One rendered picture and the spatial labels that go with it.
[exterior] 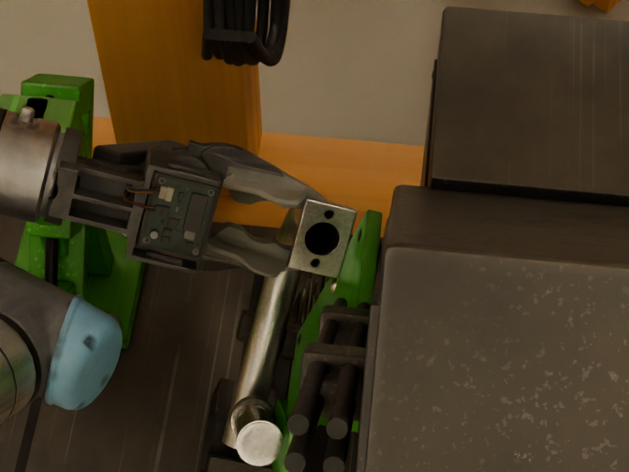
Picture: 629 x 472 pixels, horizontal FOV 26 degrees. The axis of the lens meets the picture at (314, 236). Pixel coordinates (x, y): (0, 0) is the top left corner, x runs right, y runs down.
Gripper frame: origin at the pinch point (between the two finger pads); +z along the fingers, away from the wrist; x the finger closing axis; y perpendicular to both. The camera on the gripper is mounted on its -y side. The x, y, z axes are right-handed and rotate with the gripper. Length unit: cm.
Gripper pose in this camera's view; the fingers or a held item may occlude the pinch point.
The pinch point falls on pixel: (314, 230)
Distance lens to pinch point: 104.9
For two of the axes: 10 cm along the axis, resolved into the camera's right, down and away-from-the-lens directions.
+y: 1.0, 2.6, -9.6
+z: 9.6, 2.3, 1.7
